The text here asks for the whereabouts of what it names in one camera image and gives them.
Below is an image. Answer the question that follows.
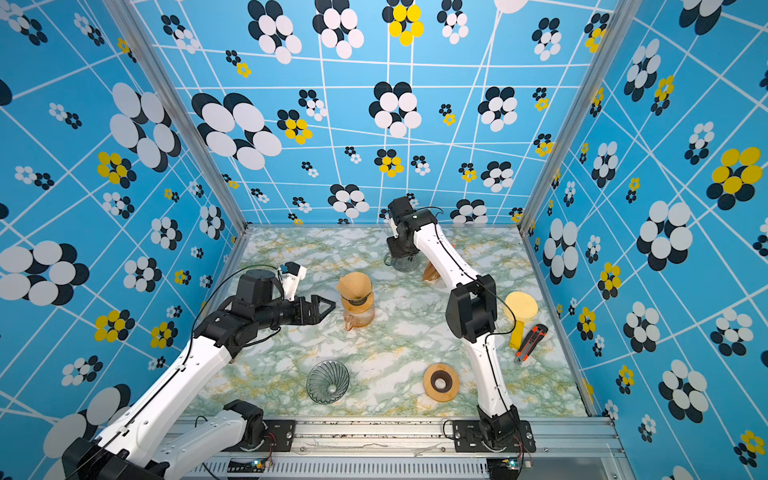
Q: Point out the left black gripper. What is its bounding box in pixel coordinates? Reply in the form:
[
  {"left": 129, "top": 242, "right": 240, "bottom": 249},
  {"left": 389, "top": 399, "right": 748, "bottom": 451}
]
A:
[{"left": 256, "top": 293, "right": 336, "bottom": 331}]

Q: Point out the amber glass carafe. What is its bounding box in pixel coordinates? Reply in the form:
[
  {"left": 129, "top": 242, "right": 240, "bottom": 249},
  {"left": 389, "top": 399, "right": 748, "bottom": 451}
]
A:
[{"left": 343, "top": 306, "right": 376, "bottom": 331}]

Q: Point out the brown paper coffee filter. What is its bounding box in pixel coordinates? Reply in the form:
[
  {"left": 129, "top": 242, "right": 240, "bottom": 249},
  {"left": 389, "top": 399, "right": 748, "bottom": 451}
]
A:
[{"left": 337, "top": 272, "right": 373, "bottom": 293}]

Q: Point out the grey glass dripper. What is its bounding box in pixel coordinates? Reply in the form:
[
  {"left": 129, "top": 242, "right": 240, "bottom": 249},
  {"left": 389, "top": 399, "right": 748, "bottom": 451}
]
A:
[{"left": 306, "top": 360, "right": 350, "bottom": 404}]

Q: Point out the grey glass carafe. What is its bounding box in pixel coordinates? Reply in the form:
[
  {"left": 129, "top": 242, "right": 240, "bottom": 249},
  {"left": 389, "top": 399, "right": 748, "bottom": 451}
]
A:
[{"left": 384, "top": 255, "right": 421, "bottom": 272}]

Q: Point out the green glass dripper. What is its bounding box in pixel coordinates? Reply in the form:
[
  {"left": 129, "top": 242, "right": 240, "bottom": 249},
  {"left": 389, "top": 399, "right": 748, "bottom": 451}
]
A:
[{"left": 340, "top": 291, "right": 374, "bottom": 307}]

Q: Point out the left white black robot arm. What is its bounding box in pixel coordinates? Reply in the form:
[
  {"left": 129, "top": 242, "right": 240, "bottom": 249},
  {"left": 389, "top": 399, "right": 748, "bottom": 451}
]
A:
[{"left": 62, "top": 262, "right": 336, "bottom": 479}]

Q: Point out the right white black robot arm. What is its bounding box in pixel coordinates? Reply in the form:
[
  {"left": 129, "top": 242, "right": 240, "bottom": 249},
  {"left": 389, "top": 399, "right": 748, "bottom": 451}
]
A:
[{"left": 387, "top": 196, "right": 520, "bottom": 450}]

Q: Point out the red black small tool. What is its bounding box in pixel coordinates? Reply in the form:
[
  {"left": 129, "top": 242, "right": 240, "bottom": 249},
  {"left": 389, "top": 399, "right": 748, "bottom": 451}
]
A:
[{"left": 515, "top": 324, "right": 548, "bottom": 364}]

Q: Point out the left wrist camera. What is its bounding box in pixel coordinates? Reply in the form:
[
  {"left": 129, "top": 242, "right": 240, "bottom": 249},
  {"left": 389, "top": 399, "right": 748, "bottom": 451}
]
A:
[{"left": 280, "top": 261, "right": 307, "bottom": 301}]

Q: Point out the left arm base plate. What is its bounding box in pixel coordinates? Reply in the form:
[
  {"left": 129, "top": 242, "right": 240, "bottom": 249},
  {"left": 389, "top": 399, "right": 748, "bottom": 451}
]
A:
[{"left": 234, "top": 420, "right": 296, "bottom": 453}]

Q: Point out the aluminium front rail frame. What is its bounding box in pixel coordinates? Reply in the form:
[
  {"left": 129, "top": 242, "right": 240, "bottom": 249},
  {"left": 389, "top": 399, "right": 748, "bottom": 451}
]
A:
[{"left": 113, "top": 415, "right": 637, "bottom": 480}]

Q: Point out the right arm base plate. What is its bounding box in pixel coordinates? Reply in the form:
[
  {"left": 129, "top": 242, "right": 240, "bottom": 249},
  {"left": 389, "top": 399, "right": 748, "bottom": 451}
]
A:
[{"left": 451, "top": 420, "right": 537, "bottom": 456}]

